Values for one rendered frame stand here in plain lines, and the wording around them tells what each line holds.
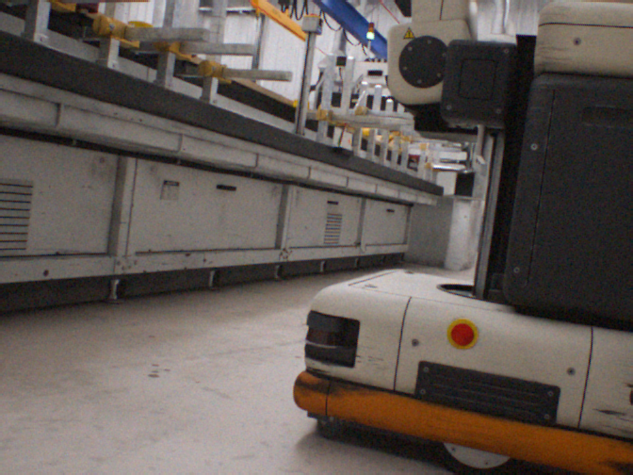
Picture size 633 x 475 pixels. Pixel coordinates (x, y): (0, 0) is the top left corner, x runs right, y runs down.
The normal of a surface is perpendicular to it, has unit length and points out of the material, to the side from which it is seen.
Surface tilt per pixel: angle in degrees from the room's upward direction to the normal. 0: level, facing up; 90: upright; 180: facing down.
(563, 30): 90
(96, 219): 90
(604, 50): 90
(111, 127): 90
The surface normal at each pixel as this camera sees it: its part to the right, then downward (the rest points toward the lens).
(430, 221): -0.38, 0.00
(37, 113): 0.91, 0.14
